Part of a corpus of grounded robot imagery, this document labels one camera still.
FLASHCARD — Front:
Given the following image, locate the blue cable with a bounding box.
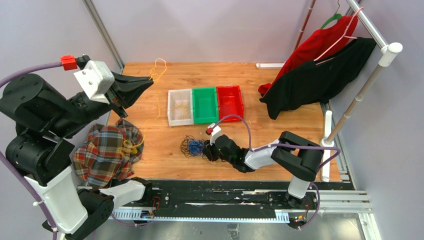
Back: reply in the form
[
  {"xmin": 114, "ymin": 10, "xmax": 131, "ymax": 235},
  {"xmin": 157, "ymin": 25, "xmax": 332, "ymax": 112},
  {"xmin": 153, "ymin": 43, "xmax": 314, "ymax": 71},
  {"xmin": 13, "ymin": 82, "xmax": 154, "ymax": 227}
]
[{"xmin": 187, "ymin": 139, "xmax": 206, "ymax": 156}]

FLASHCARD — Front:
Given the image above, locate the brown cable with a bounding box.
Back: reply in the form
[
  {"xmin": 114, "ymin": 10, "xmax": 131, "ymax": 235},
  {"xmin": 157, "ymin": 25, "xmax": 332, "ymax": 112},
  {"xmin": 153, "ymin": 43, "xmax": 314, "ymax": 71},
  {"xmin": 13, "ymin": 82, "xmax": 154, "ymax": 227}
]
[{"xmin": 180, "ymin": 135, "xmax": 208, "ymax": 159}]

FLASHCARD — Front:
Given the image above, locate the yellow cable piece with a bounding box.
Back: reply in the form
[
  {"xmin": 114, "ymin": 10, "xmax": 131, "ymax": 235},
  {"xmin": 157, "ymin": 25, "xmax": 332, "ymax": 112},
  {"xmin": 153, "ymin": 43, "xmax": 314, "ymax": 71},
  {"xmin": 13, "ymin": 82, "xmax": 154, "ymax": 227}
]
[{"xmin": 170, "ymin": 97, "xmax": 192, "ymax": 120}]

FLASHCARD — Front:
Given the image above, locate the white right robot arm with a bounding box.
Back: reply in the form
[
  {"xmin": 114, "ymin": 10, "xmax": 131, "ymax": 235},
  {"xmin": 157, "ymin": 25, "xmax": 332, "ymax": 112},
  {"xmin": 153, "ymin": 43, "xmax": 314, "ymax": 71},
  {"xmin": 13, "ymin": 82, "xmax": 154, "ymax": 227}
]
[{"xmin": 203, "ymin": 131, "xmax": 324, "ymax": 209}]

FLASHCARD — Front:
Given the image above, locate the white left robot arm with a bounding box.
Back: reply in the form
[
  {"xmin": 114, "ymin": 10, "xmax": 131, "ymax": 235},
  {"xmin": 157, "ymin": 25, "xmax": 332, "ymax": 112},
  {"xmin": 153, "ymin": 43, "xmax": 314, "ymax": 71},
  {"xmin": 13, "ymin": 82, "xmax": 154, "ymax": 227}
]
[{"xmin": 0, "ymin": 73, "xmax": 153, "ymax": 240}]

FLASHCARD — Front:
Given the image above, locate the green plastic bin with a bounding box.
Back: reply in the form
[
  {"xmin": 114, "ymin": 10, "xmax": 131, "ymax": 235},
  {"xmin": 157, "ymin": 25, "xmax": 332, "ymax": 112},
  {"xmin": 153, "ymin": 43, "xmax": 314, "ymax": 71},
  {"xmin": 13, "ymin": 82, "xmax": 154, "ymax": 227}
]
[{"xmin": 192, "ymin": 87, "xmax": 219, "ymax": 125}]

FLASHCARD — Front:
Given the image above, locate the red plastic bin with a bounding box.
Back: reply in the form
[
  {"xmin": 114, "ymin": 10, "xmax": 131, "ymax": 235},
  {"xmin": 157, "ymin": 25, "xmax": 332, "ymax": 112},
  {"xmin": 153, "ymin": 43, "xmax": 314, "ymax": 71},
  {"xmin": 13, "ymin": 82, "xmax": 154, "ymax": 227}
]
[{"xmin": 216, "ymin": 85, "xmax": 244, "ymax": 120}]

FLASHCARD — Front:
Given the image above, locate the white translucent plastic bin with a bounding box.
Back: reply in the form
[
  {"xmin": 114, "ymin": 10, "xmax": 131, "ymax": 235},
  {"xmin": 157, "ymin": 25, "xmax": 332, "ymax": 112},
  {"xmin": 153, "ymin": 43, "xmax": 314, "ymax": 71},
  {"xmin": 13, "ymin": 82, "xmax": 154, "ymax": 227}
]
[{"xmin": 167, "ymin": 88, "xmax": 194, "ymax": 127}]

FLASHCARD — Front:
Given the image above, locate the plaid cloth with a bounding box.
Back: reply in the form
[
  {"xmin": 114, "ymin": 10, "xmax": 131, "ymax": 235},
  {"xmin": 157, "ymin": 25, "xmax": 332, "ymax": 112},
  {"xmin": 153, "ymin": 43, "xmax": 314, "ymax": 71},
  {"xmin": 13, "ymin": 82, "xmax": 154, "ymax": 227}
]
[{"xmin": 72, "ymin": 119, "xmax": 145, "ymax": 189}]

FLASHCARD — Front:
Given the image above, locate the black shirt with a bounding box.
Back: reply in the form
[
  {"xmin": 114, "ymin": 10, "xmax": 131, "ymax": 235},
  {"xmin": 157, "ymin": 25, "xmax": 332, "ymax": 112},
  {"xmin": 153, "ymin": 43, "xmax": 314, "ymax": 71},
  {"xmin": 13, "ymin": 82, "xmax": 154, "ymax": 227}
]
[{"xmin": 259, "ymin": 37, "xmax": 376, "ymax": 120}]

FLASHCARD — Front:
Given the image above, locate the red shirt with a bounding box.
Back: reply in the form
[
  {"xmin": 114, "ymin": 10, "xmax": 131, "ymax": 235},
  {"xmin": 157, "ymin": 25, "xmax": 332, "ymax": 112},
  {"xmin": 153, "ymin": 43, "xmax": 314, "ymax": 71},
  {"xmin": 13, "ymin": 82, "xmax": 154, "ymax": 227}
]
[{"xmin": 258, "ymin": 16, "xmax": 358, "ymax": 97}]

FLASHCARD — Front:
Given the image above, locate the pink hanger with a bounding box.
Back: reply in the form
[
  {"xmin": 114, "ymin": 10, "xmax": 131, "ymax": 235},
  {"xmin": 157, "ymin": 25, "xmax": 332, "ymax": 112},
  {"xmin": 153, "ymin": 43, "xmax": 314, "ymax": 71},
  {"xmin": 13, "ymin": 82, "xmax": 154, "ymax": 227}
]
[{"xmin": 313, "ymin": 7, "xmax": 364, "ymax": 62}]

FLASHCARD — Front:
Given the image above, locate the green hanger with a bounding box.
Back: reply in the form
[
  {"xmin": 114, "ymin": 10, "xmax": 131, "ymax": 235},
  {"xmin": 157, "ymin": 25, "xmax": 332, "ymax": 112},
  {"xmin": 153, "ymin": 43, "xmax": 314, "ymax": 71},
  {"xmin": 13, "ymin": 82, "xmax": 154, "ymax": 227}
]
[{"xmin": 320, "ymin": 0, "xmax": 343, "ymax": 30}]

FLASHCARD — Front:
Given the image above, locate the silver clothes rack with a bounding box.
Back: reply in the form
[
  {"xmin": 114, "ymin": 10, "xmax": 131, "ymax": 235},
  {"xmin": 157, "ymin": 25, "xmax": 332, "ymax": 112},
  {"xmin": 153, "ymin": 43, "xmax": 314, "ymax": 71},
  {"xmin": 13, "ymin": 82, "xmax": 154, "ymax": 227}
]
[{"xmin": 291, "ymin": 0, "xmax": 404, "ymax": 183}]

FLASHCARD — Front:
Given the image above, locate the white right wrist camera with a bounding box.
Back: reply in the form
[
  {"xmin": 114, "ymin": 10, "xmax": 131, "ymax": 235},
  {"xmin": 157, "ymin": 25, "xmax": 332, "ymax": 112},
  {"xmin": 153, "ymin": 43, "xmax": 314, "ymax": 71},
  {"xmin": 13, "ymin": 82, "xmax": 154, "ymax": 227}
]
[{"xmin": 205, "ymin": 123, "xmax": 222, "ymax": 145}]

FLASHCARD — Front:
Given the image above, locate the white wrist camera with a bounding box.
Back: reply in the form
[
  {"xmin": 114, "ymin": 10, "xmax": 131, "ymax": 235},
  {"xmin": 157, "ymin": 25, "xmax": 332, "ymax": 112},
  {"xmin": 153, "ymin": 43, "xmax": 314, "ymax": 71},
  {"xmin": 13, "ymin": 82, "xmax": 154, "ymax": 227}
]
[
  {"xmin": 205, "ymin": 123, "xmax": 222, "ymax": 145},
  {"xmin": 73, "ymin": 60, "xmax": 115, "ymax": 104}
]

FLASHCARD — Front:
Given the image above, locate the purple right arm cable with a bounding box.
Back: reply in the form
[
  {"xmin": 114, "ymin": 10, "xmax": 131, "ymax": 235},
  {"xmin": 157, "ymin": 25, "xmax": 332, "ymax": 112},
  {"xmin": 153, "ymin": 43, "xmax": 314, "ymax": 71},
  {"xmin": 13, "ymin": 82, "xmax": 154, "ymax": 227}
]
[{"xmin": 211, "ymin": 114, "xmax": 341, "ymax": 230}]

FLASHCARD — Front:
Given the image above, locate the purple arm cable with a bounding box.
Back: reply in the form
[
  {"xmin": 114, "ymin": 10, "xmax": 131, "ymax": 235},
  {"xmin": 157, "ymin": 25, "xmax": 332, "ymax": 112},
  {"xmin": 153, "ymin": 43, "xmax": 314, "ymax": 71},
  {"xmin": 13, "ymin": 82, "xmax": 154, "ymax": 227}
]
[
  {"xmin": 211, "ymin": 114, "xmax": 341, "ymax": 230},
  {"xmin": 0, "ymin": 61, "xmax": 153, "ymax": 240}
]

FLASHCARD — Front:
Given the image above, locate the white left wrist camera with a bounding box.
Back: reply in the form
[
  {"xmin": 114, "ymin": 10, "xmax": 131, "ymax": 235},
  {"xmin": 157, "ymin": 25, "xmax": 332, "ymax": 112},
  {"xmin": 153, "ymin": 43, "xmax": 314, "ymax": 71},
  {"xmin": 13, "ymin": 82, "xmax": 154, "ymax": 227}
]
[{"xmin": 73, "ymin": 60, "xmax": 115, "ymax": 104}]

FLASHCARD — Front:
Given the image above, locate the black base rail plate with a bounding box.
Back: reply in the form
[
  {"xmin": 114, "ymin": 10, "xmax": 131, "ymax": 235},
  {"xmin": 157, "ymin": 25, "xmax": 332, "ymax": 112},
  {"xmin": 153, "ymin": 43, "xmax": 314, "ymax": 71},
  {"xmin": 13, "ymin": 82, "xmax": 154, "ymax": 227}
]
[{"xmin": 124, "ymin": 180, "xmax": 363, "ymax": 222}]

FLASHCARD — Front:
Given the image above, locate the grey corner wall post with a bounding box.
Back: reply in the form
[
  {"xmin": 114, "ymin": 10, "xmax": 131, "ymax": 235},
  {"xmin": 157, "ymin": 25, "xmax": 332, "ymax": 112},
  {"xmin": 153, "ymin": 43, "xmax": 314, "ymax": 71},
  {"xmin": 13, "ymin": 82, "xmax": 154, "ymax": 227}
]
[{"xmin": 82, "ymin": 0, "xmax": 125, "ymax": 72}]

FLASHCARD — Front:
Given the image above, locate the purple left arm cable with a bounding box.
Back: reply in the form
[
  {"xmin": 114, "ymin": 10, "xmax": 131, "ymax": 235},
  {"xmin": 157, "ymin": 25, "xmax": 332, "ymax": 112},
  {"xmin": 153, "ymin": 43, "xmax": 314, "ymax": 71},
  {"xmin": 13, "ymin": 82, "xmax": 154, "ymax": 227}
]
[{"xmin": 0, "ymin": 61, "xmax": 153, "ymax": 240}]

